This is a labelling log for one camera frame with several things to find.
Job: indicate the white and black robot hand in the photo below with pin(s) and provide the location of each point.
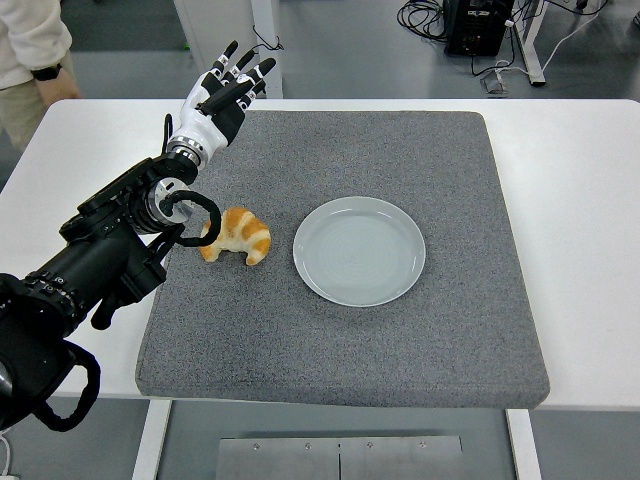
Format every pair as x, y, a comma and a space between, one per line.
200, 122

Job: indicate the person's hand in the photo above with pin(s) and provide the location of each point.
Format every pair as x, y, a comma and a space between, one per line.
60, 87

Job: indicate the golden croissant bread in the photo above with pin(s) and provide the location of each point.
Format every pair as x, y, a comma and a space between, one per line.
245, 235

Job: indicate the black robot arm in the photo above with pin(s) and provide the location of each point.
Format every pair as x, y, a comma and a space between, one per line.
90, 255

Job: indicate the pale grey round plate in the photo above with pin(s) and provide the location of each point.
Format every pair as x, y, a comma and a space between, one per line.
360, 250

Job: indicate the black wristwatch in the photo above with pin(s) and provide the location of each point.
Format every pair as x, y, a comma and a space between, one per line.
47, 72

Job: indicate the person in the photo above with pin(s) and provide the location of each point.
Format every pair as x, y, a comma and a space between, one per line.
25, 30

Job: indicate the grey felt mat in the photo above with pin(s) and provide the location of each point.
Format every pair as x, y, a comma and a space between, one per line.
350, 350

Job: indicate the black computer tower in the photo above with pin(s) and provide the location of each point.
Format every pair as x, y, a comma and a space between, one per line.
477, 30

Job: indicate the white table leg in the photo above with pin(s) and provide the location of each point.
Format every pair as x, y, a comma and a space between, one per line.
525, 445
150, 440

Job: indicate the white desk leg with foot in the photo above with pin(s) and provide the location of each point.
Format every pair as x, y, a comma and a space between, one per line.
531, 45

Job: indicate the white desk frame panel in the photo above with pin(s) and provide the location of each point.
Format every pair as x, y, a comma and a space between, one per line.
215, 30

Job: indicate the clear plastic floor bracket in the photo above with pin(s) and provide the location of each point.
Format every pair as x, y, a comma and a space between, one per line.
495, 84

